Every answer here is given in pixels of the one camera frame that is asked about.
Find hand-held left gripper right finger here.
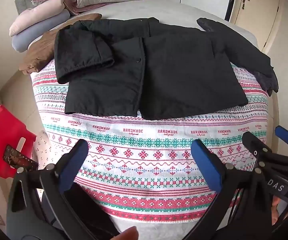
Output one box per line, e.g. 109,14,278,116
184,139,259,240

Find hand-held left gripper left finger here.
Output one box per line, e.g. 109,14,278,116
8,139,89,233

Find black jacket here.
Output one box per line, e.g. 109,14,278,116
54,17,249,120

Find person's right hand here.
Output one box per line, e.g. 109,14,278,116
272,196,288,222

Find person's left hand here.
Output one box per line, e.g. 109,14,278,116
114,226,139,240

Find white dotted cloth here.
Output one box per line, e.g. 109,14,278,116
33,130,52,170

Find black phone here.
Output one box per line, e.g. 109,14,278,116
4,145,38,174

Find printed patterned blanket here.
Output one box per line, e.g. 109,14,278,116
30,60,269,223

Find red plastic stool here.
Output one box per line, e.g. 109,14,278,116
0,105,37,179

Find dark quilted jacket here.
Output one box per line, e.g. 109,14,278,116
196,17,279,97

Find brown jacket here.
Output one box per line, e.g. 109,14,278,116
19,13,102,75

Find folded blue-grey blanket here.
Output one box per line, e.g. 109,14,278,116
12,10,71,53

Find cream door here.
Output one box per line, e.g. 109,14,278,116
230,0,281,27

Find folded pink blanket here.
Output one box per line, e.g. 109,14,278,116
9,0,66,37

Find bed with white sheet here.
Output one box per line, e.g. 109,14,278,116
70,0,260,49

